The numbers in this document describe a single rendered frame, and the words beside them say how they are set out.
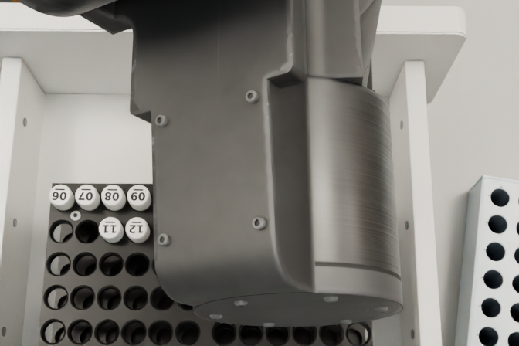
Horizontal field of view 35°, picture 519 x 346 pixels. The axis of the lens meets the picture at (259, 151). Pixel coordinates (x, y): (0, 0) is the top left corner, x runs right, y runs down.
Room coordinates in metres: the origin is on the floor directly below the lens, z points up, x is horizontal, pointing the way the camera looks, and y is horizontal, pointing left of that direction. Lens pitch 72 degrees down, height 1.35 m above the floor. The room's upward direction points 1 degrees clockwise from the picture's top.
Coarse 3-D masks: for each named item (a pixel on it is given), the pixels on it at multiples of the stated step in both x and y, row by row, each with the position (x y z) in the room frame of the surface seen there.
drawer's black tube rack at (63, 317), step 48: (48, 240) 0.10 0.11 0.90; (96, 240) 0.10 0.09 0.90; (48, 288) 0.07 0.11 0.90; (96, 288) 0.07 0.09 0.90; (144, 288) 0.07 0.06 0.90; (96, 336) 0.04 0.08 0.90; (144, 336) 0.05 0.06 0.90; (192, 336) 0.05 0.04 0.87; (240, 336) 0.05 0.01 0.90; (288, 336) 0.05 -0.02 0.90; (336, 336) 0.05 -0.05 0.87
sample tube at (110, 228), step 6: (102, 222) 0.10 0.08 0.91; (108, 222) 0.10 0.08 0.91; (114, 222) 0.10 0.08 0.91; (102, 228) 0.10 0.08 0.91; (108, 228) 0.10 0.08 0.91; (114, 228) 0.10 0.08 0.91; (120, 228) 0.10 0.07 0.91; (102, 234) 0.10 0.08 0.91; (108, 234) 0.10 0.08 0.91; (114, 234) 0.10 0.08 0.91; (120, 234) 0.10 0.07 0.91; (108, 240) 0.09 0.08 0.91; (114, 240) 0.09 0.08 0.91
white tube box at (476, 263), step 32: (480, 192) 0.16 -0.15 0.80; (512, 192) 0.16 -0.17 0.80; (480, 224) 0.13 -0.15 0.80; (512, 224) 0.13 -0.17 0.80; (480, 256) 0.11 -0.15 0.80; (512, 256) 0.11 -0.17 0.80; (480, 288) 0.09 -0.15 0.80; (512, 288) 0.09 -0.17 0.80; (480, 320) 0.07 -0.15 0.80; (512, 320) 0.07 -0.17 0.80
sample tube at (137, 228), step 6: (132, 222) 0.10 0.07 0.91; (138, 222) 0.10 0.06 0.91; (144, 222) 0.10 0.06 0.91; (126, 228) 0.10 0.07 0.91; (132, 228) 0.10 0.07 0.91; (138, 228) 0.10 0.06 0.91; (144, 228) 0.10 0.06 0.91; (132, 234) 0.10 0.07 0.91; (138, 234) 0.10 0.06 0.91; (144, 234) 0.10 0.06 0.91; (132, 240) 0.10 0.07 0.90; (138, 240) 0.09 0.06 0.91; (144, 240) 0.10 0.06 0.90
